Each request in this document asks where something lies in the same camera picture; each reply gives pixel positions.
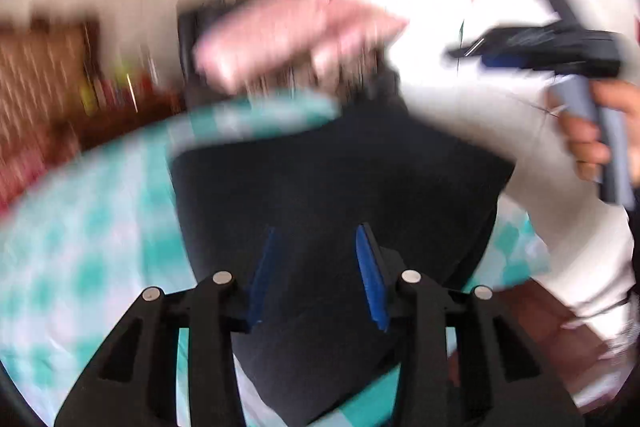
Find teal white checkered tablecloth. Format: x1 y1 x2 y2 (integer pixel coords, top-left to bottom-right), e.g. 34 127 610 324
0 94 551 427

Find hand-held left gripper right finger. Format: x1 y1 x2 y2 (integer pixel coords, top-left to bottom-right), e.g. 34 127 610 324
355 222 586 427

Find large pink pillow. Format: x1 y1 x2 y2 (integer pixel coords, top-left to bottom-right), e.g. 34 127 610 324
192 0 411 90

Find dark pants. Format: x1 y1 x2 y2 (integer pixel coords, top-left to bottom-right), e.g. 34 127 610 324
167 99 517 427

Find wooden nightstand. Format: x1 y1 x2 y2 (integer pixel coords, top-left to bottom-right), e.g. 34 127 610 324
65 92 191 148

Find small pink pillow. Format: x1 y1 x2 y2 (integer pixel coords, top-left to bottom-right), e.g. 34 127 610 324
310 24 408 80

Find dark armchair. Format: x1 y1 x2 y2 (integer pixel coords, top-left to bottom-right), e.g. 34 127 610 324
177 2 406 118

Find red floral bedding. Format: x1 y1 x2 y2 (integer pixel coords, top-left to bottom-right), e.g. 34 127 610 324
0 127 81 212

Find person's right hand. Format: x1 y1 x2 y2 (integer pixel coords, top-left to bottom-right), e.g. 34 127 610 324
557 79 640 188

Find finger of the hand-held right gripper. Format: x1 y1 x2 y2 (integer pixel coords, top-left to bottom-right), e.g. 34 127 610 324
445 26 532 68

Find group of small bottles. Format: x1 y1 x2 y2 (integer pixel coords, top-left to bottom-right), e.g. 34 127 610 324
77 52 166 115

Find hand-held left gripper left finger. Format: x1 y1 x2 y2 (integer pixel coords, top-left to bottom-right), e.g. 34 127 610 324
54 227 278 427

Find beige patterned folded blanket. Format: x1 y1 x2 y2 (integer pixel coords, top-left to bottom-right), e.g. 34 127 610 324
250 54 398 105

